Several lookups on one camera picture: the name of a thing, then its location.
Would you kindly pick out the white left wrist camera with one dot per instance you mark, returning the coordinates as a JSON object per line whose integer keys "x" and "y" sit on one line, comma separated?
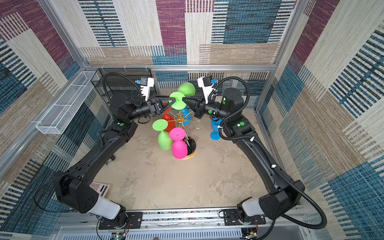
{"x": 146, "y": 83}

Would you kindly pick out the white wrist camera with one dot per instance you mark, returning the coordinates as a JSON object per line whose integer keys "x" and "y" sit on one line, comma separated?
{"x": 146, "y": 83}
{"x": 207, "y": 83}

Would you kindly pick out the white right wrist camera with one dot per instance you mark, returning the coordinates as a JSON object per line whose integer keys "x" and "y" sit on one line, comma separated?
{"x": 207, "y": 83}

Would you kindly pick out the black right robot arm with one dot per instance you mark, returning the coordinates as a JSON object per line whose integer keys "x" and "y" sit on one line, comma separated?
{"x": 284, "y": 193}

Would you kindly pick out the red wine glass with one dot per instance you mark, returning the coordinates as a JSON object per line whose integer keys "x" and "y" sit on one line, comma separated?
{"x": 169, "y": 119}

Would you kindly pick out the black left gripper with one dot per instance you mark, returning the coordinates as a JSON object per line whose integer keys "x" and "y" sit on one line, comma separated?
{"x": 153, "y": 106}

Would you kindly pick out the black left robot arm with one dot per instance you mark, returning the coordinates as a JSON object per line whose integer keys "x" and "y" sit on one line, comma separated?
{"x": 72, "y": 187}

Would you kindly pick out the gold wine glass rack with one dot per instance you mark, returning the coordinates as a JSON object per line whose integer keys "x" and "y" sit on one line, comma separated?
{"x": 191, "y": 143}

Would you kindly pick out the pink white calculator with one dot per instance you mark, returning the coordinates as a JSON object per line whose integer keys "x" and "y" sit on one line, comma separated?
{"x": 100, "y": 188}

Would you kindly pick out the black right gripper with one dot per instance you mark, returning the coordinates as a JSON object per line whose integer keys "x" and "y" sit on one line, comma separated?
{"x": 198, "y": 107}

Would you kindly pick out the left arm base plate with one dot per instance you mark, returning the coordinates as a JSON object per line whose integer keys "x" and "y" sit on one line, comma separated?
{"x": 135, "y": 220}

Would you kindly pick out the green wine glass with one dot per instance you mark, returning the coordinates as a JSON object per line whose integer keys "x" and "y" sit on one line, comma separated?
{"x": 164, "y": 140}
{"x": 185, "y": 90}

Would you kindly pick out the black mesh shelf rack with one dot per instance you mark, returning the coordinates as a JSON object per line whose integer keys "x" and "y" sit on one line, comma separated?
{"x": 111, "y": 81}

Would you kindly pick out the blue wine glass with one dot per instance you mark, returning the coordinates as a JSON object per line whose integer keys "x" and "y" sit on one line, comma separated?
{"x": 214, "y": 135}
{"x": 186, "y": 116}

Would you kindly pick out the white wire mesh basket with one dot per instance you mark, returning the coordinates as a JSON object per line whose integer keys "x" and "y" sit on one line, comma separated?
{"x": 59, "y": 116}

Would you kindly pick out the aluminium front rail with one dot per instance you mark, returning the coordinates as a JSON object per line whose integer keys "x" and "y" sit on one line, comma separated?
{"x": 177, "y": 224}

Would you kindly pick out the pink wine glass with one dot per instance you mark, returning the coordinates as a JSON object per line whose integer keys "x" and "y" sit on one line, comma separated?
{"x": 179, "y": 147}

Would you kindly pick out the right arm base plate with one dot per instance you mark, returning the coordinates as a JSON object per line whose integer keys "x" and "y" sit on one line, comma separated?
{"x": 232, "y": 217}

